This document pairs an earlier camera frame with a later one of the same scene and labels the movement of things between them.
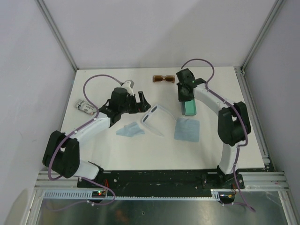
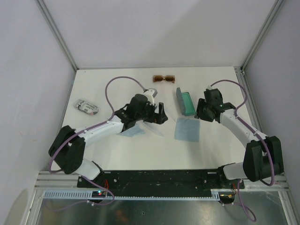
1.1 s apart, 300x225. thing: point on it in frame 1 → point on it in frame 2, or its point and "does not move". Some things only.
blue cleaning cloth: [187, 130] does not move
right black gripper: [181, 98] → [201, 103]
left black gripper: [144, 106] → [158, 118]
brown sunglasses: [168, 78] does not move
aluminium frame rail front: [252, 180] does not move
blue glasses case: [189, 108] does not move
